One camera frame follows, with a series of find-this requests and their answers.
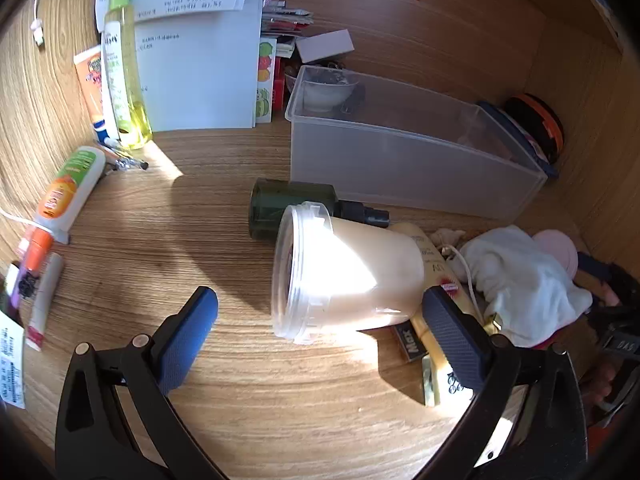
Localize white cord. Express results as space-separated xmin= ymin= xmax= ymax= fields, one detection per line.
xmin=440 ymin=245 xmax=486 ymax=321

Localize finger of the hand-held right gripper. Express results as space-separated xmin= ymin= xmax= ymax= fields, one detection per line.
xmin=575 ymin=252 xmax=636 ymax=306

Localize white plastic jar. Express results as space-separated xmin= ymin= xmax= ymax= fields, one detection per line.
xmin=270 ymin=201 xmax=426 ymax=345

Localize orange marker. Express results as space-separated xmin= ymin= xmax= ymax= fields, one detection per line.
xmin=22 ymin=227 xmax=53 ymax=273

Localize white file box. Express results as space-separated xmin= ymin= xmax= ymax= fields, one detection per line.
xmin=134 ymin=0 xmax=264 ymax=133

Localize orange black round tin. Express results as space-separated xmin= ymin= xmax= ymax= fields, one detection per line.
xmin=502 ymin=94 xmax=565 ymax=163

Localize dark green bottle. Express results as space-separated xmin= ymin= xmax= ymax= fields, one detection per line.
xmin=249 ymin=177 xmax=390 ymax=246

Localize white bowl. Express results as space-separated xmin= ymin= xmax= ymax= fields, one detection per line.
xmin=300 ymin=72 xmax=360 ymax=113

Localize small white box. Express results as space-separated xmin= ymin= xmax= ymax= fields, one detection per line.
xmin=295 ymin=30 xmax=355 ymax=63

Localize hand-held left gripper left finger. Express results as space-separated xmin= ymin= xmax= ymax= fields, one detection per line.
xmin=55 ymin=286 xmax=226 ymax=480

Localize printed label slip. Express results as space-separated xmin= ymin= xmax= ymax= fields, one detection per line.
xmin=0 ymin=310 xmax=26 ymax=409

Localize small blue box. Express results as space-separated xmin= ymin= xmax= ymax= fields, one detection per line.
xmin=391 ymin=321 xmax=428 ymax=362

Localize person's right hand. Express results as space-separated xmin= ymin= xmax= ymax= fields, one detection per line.
xmin=580 ymin=360 xmax=622 ymax=411

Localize white tube red end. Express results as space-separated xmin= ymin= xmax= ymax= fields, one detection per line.
xmin=25 ymin=252 xmax=65 ymax=351

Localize yellow lotion bottle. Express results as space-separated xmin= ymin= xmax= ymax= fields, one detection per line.
xmin=390 ymin=224 xmax=496 ymax=361

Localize white cloth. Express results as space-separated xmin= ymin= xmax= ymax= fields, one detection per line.
xmin=460 ymin=225 xmax=593 ymax=348

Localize beige seashell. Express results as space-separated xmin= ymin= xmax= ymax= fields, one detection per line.
xmin=432 ymin=229 xmax=466 ymax=248

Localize stack of packets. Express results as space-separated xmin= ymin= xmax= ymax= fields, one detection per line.
xmin=260 ymin=0 xmax=315 ymax=61

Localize silver pen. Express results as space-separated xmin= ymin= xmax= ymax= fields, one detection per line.
xmin=102 ymin=140 xmax=150 ymax=173

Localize white tube orange label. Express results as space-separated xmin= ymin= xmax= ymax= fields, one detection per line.
xmin=31 ymin=146 xmax=107 ymax=245

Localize orange sunscreen tube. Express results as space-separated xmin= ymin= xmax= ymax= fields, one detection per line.
xmin=74 ymin=45 xmax=121 ymax=142

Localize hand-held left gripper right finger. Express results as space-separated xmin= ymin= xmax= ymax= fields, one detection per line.
xmin=415 ymin=286 xmax=588 ymax=480

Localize clear plastic storage box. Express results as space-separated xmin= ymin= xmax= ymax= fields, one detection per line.
xmin=285 ymin=65 xmax=548 ymax=221

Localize pink round pad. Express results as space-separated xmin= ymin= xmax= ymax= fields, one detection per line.
xmin=535 ymin=229 xmax=580 ymax=278

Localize mahjong tile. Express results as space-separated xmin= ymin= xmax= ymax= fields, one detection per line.
xmin=421 ymin=352 xmax=476 ymax=408

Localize fruit print carton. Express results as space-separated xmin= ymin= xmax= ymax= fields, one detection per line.
xmin=256 ymin=37 xmax=278 ymax=123

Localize yellow spray bottle green cap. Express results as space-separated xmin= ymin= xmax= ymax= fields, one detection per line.
xmin=102 ymin=0 xmax=153 ymax=150

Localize wooden desktop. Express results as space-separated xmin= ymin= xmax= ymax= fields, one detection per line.
xmin=10 ymin=127 xmax=601 ymax=480

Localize white plug cable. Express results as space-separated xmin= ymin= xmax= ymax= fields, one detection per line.
xmin=30 ymin=0 xmax=47 ymax=51

